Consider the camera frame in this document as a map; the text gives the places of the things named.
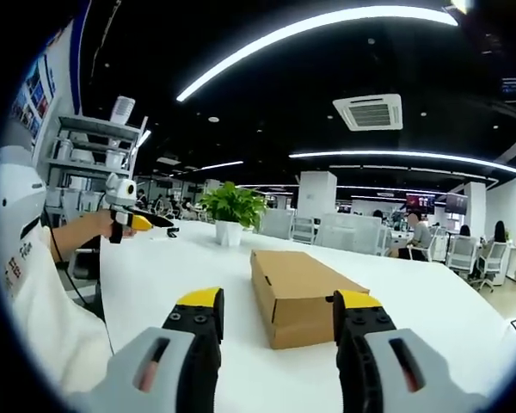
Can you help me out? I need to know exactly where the brown cardboard shoe box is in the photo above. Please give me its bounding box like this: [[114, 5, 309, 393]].
[[249, 249, 372, 351]]

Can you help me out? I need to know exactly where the long ceiling light strip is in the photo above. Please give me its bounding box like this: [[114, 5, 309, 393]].
[[288, 150, 516, 175]]

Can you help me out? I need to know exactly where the white mesh office chair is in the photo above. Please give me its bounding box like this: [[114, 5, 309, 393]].
[[472, 241, 509, 293], [259, 207, 296, 240], [447, 235, 479, 274], [292, 216, 317, 245], [316, 213, 384, 258]]

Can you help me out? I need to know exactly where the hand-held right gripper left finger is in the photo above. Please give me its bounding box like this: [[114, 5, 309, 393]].
[[106, 287, 225, 413]]

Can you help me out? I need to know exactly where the black cable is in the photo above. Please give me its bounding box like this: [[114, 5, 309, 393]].
[[40, 206, 114, 356]]

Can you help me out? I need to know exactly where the dark wall screen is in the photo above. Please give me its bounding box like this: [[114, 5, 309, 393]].
[[405, 193, 436, 215], [444, 193, 470, 217]]

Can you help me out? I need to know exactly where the long curved ceiling light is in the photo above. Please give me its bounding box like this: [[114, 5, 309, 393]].
[[175, 5, 460, 103]]

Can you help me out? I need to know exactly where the person's left hand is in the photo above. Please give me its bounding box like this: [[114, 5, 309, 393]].
[[83, 212, 137, 242]]

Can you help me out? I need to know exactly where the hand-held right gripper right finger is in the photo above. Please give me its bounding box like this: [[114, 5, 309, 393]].
[[331, 288, 492, 413]]

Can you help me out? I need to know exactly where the wall poster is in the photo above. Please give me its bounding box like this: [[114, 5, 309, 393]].
[[9, 54, 58, 145]]

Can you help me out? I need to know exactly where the ceiling air conditioner vent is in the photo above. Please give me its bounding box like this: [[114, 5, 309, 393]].
[[332, 93, 404, 132]]

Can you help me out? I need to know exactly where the green potted plant white pot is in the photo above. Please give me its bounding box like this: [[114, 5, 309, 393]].
[[198, 181, 268, 248]]

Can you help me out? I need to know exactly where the grey metal shelf rack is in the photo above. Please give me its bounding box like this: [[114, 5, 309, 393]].
[[41, 113, 151, 227]]

